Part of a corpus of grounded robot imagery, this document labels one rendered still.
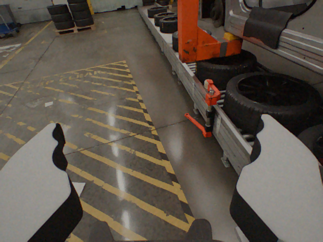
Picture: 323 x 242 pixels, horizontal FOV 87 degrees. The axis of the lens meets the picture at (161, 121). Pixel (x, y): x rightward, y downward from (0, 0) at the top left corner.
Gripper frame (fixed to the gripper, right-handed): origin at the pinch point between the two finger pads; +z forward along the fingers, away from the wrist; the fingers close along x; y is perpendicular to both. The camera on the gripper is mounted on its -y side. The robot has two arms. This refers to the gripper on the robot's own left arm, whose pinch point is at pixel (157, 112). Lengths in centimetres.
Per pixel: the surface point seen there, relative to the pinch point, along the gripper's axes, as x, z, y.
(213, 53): 54, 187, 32
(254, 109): 63, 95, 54
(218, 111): 43, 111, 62
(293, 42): 84, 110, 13
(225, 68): 61, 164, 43
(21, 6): -722, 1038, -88
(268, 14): 80, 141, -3
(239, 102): 55, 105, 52
